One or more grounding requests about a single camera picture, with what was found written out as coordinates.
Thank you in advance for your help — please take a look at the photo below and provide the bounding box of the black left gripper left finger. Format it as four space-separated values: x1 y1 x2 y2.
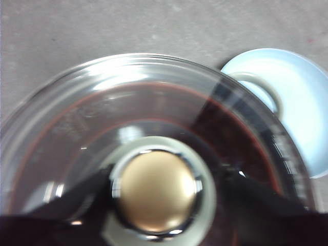
0 163 114 246

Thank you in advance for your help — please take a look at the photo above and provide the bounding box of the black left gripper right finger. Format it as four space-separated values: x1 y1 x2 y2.
223 169 328 246

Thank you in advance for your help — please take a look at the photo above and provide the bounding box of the glass lid with green knob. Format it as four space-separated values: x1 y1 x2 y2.
0 53 316 246

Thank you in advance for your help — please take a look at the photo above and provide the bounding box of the blue round plate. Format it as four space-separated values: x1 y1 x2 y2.
220 48 328 179

